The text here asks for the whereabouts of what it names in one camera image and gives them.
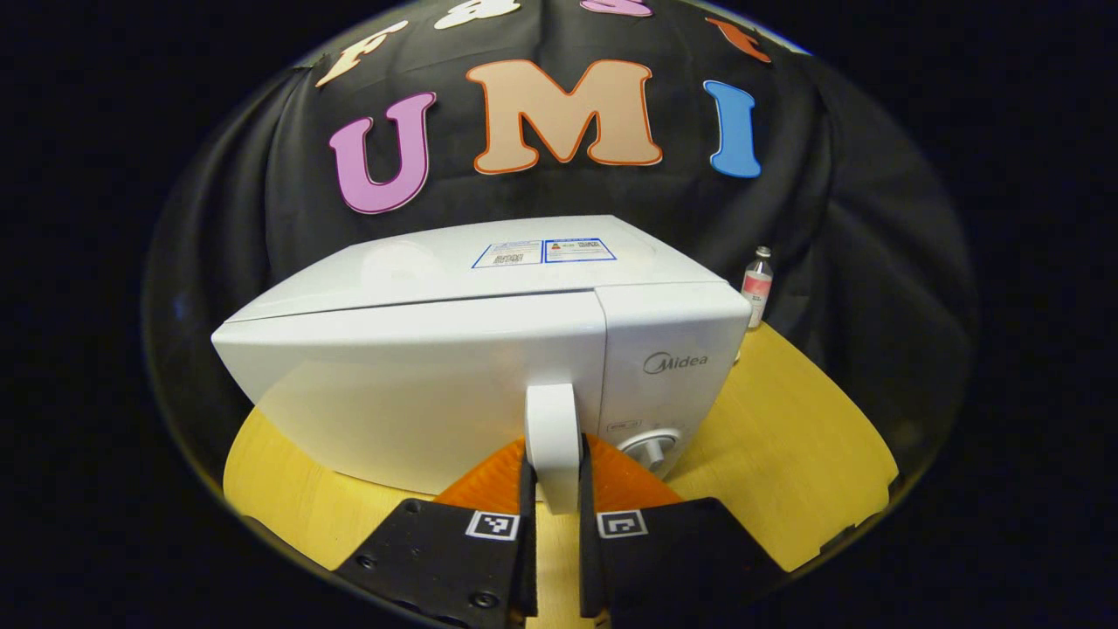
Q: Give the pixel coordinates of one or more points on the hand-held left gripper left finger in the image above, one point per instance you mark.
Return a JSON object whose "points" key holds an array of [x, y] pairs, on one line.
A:
{"points": [[528, 559]]}

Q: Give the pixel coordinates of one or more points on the white microwave oven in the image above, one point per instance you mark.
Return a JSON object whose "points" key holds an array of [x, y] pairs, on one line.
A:
{"points": [[419, 384]]}

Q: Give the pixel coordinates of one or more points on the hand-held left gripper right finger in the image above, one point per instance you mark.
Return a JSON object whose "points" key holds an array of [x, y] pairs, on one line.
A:
{"points": [[587, 559]]}

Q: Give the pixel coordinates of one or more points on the small clear pink-label bottle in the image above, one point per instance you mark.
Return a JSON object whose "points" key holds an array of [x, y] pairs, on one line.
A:
{"points": [[756, 293]]}

